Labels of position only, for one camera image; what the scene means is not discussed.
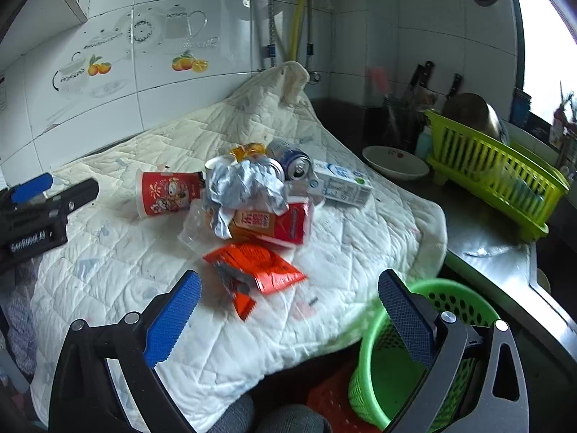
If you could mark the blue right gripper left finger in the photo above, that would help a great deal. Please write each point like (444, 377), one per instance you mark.
(167, 315)

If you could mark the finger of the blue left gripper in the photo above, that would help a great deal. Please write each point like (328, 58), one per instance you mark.
(73, 198)
(26, 191)

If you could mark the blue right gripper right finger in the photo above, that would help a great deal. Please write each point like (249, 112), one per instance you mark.
(412, 318)

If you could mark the red cartoon paper cup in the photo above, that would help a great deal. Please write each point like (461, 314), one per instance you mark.
(166, 192)

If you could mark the orange snack wrapper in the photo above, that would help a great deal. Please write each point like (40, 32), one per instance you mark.
(247, 266)

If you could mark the white milk carton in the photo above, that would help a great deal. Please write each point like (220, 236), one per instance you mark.
(337, 183)

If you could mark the silver foil wrapper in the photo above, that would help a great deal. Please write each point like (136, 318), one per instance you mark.
(249, 185)

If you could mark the blue drink can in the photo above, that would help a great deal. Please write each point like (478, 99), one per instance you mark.
(295, 163)

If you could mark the green perforated trash basket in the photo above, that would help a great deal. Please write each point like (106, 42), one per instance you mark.
(386, 374)

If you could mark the red plastic stool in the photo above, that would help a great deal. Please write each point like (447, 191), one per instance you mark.
(330, 399)

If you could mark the white ceramic bowl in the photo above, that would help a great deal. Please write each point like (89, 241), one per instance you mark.
(395, 164)

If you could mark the lime green dish rack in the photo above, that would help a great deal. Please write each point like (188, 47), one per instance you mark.
(509, 178)

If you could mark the yellow crumpled plastic wrapper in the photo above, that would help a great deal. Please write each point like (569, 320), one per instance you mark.
(245, 151)

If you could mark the steel pot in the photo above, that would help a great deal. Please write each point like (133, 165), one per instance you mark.
(472, 111)

